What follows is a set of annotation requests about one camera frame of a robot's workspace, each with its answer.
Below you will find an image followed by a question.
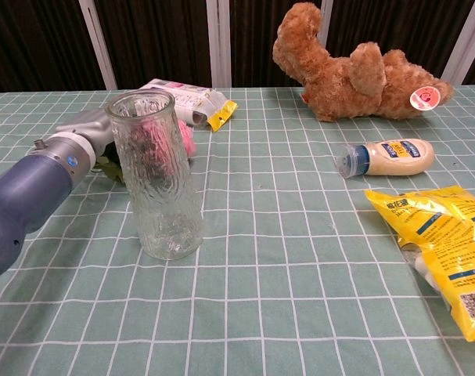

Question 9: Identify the yellow plastic snack bag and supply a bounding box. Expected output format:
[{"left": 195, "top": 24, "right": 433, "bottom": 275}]
[{"left": 363, "top": 185, "right": 475, "bottom": 344}]

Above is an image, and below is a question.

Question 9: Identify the dark pleated curtain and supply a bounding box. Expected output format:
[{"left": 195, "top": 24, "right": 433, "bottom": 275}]
[{"left": 0, "top": 0, "right": 475, "bottom": 95}]

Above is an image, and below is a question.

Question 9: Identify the white slotted frame post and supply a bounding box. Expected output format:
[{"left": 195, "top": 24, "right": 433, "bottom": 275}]
[
  {"left": 441, "top": 0, "right": 475, "bottom": 86},
  {"left": 205, "top": 0, "right": 232, "bottom": 89},
  {"left": 317, "top": 0, "right": 335, "bottom": 46},
  {"left": 78, "top": 0, "right": 118, "bottom": 91}
]

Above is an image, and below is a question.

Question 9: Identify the green checkered tablecloth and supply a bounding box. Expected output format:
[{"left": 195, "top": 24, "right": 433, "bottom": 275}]
[{"left": 0, "top": 84, "right": 475, "bottom": 376}]

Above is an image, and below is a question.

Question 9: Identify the mayonnaise squeeze bottle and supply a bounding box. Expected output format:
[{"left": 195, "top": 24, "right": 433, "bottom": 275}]
[{"left": 335, "top": 138, "right": 436, "bottom": 180}]

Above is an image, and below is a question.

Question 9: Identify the pink artificial flower bouquet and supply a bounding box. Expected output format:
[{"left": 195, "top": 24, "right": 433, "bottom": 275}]
[{"left": 91, "top": 119, "right": 197, "bottom": 184}]

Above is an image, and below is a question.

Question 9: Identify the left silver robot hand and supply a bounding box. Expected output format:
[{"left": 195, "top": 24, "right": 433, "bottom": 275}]
[{"left": 56, "top": 108, "right": 117, "bottom": 157}]

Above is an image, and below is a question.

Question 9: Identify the clear textured glass vase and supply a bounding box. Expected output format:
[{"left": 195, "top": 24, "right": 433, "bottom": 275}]
[{"left": 104, "top": 89, "right": 204, "bottom": 261}]

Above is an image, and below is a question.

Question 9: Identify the brown plush teddy bear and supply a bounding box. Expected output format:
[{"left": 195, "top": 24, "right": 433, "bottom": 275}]
[{"left": 272, "top": 2, "right": 455, "bottom": 123}]

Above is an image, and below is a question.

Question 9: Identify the white and yellow package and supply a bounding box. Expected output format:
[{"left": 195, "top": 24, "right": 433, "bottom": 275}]
[{"left": 138, "top": 78, "right": 239, "bottom": 133}]

